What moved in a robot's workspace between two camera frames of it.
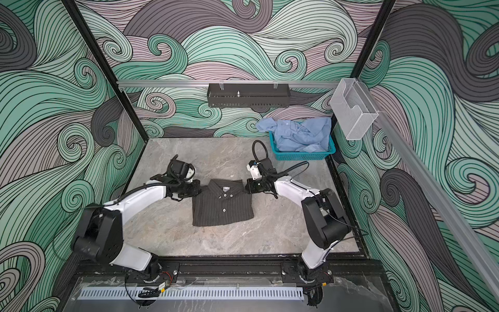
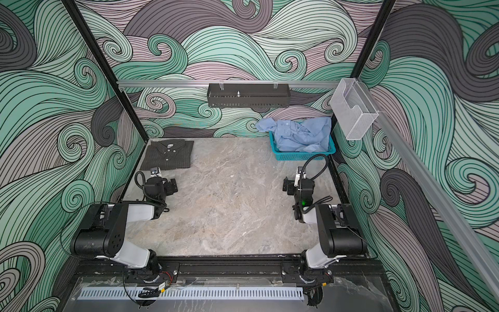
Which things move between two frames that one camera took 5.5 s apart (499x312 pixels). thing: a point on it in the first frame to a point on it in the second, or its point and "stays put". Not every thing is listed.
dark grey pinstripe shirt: [221, 201] to [167, 154]
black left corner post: [103, 62] stays put
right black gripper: [250, 188] to [290, 183]
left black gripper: [196, 190] to [169, 187]
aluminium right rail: [435, 194] stays put
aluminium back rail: [195, 84] stays put
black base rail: [233, 268] stays put
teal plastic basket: [285, 155] stays put
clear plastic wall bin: [353, 110] stays put
